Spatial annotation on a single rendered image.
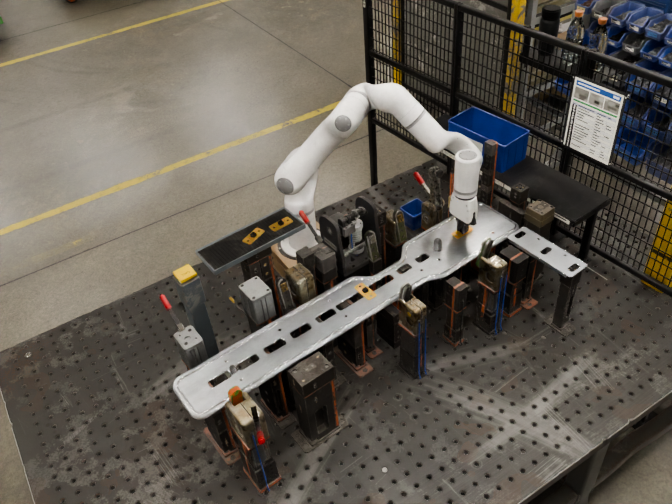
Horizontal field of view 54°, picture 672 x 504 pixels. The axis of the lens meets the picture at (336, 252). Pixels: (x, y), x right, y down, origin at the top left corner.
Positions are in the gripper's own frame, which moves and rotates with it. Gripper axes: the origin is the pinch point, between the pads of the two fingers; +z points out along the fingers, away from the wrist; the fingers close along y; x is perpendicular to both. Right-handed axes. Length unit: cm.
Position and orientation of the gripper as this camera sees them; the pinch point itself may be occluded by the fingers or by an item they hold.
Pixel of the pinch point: (462, 226)
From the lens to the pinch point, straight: 247.9
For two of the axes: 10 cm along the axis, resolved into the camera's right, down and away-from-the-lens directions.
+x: 8.0, -4.4, 4.1
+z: 0.8, 7.5, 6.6
